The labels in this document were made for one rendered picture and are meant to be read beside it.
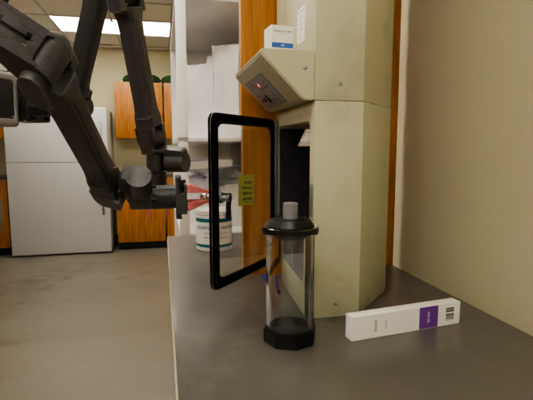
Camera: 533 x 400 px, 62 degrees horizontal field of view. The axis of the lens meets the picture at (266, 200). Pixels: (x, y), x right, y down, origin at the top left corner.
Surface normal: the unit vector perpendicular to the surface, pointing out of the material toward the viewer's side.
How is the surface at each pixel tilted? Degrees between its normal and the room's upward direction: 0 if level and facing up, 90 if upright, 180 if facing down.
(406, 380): 0
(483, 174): 90
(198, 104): 91
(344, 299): 90
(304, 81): 90
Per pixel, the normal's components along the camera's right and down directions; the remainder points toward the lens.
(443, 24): -0.97, 0.03
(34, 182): 0.23, 0.11
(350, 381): 0.00, -0.99
